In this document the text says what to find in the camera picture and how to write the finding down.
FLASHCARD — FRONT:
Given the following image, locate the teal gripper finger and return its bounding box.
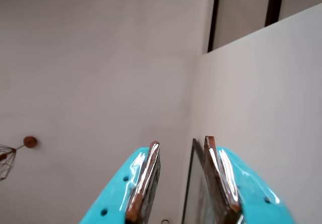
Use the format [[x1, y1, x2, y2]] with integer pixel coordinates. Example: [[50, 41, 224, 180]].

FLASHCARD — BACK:
[[203, 135, 294, 224], [79, 140, 162, 224]]

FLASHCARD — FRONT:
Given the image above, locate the copper wire cage pendant lamp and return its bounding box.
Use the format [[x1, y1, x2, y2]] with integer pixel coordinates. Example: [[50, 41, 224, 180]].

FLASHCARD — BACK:
[[0, 143, 26, 182]]

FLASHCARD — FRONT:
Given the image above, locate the dark framed wall picture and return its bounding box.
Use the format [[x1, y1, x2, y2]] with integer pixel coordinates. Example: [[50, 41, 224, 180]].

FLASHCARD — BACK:
[[181, 138, 211, 224]]

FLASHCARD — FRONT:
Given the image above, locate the round wooden ceiling rose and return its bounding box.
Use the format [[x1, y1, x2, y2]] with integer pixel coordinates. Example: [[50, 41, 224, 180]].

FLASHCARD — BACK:
[[23, 136, 38, 149]]

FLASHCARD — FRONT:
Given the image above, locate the black window frame bar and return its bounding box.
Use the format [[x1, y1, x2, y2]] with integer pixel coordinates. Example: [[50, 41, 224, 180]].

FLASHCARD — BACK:
[[207, 0, 222, 54], [264, 0, 285, 28]]

